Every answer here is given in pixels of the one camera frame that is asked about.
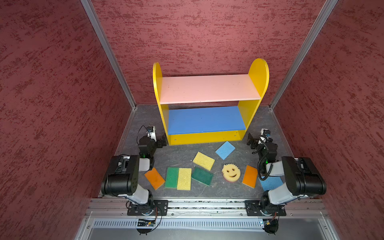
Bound blue sponge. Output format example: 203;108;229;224
215;142;236;160
260;177;283;191

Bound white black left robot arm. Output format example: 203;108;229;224
101;136;167;211

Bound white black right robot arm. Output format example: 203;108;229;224
247;135;327;216

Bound yellow shelf pink blue boards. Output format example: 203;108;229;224
153;59;270;146

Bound orange sponge right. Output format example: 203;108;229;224
242;165;258;189

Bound orange sponge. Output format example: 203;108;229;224
242;165;258;189
145;167;165;191

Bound orange sponge left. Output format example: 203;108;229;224
145;167;165;191

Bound yellow smiley face sponge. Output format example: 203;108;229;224
222;164;241;183

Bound light green sponge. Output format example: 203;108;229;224
165;167;179;189

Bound yellow sponge lower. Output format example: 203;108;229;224
177;168;192;191

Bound yellow sponge upper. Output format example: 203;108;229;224
193;152;215;171

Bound dark green scrub sponge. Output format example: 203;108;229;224
191;168;214;186

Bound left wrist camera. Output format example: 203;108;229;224
147;126;157;142

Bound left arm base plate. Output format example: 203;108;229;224
126;200;169;217

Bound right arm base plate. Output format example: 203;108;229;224
245;200;287;218

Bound aluminium rail frame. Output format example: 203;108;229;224
75;198;339;240

